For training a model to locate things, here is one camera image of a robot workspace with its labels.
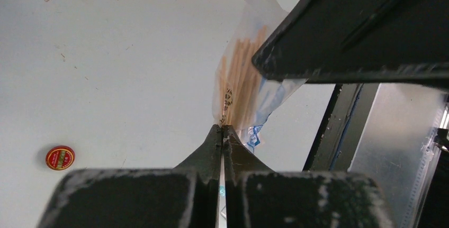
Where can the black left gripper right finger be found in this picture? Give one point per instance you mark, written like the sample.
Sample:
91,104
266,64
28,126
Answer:
257,196

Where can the cotton swabs bag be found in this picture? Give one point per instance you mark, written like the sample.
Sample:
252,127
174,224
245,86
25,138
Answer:
242,97

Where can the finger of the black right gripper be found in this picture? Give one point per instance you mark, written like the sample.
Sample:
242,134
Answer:
360,41

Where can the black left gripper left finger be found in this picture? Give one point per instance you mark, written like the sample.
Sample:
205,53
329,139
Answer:
184,196

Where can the small red bottle cap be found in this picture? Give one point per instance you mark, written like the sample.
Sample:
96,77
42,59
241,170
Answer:
60,158

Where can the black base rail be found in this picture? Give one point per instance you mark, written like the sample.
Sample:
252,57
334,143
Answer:
341,127

